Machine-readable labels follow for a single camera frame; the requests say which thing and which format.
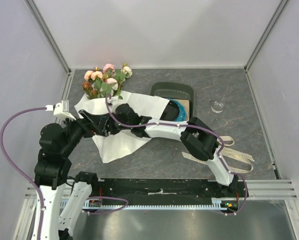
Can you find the wooden puzzle board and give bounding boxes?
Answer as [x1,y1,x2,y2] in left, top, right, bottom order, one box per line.
[182,99,191,120]

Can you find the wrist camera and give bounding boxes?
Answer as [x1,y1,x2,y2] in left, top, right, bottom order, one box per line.
[107,96,123,104]
[45,100,76,121]

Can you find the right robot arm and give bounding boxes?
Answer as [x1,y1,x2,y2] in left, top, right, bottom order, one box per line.
[105,103,239,197]

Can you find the white wrapping paper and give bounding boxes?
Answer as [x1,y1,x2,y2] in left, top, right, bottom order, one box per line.
[74,91,169,164]

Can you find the white flower stem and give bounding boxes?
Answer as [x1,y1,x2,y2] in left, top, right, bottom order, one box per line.
[114,63,133,96]

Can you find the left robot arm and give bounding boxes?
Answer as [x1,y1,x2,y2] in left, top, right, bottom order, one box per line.
[32,110,110,240]

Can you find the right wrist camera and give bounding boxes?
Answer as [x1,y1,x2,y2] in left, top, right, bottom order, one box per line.
[107,96,123,104]

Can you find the blue plate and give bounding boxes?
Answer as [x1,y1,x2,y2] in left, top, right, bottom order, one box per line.
[174,99,188,122]

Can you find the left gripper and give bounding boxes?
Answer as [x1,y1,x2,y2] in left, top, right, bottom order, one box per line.
[60,108,109,156]

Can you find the grey cable duct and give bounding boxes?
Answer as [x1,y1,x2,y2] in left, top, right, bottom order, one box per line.
[56,198,240,210]

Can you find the dark green tray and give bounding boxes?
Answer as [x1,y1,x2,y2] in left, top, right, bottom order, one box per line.
[150,81,195,118]

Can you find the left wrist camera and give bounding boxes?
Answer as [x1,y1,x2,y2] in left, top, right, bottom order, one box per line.
[45,100,76,121]

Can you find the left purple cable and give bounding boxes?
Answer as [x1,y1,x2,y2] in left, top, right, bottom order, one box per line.
[0,107,129,240]

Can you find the orange flower stem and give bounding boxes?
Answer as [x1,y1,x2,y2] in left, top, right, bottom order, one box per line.
[82,82,99,100]

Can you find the clear glass vase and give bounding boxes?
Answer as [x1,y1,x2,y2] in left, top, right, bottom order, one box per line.
[211,101,224,114]

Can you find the left aluminium frame post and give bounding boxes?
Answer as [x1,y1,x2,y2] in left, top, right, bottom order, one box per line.
[24,0,72,75]

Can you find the pink flower stems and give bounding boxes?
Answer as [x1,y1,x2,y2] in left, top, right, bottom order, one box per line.
[82,63,118,99]

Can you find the cream ribbon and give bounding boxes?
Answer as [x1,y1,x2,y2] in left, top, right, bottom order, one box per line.
[181,136,255,175]

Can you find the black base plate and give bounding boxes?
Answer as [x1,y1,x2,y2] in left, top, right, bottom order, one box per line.
[64,177,249,206]

